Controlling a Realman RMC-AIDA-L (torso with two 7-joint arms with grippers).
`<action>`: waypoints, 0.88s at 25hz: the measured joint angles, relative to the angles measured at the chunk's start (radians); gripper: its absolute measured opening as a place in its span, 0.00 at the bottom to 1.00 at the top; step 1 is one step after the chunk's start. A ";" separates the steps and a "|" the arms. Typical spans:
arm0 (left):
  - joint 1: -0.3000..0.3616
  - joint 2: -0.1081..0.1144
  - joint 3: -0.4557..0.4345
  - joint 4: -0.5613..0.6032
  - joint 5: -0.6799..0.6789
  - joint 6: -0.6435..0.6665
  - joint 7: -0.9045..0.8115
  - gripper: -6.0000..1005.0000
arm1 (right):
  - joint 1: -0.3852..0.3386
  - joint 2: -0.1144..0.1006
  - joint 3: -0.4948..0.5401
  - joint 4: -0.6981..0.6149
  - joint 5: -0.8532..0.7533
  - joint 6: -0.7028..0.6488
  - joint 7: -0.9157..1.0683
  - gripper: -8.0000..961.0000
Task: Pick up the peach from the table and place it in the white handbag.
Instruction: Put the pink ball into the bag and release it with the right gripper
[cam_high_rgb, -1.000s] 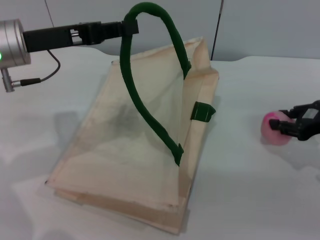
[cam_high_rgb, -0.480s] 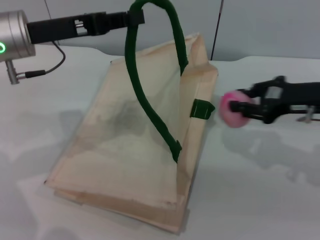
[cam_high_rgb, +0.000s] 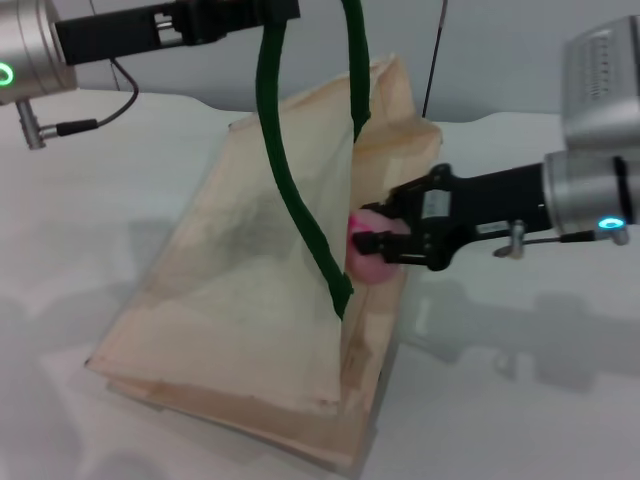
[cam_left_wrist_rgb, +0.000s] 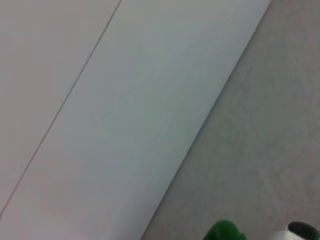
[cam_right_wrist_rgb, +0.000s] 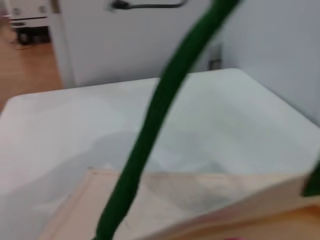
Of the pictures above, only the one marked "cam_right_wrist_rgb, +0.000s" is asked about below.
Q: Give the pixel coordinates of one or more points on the white wheeled cabinet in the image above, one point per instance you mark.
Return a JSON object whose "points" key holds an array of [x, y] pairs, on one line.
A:
{"points": [[27, 11]]}

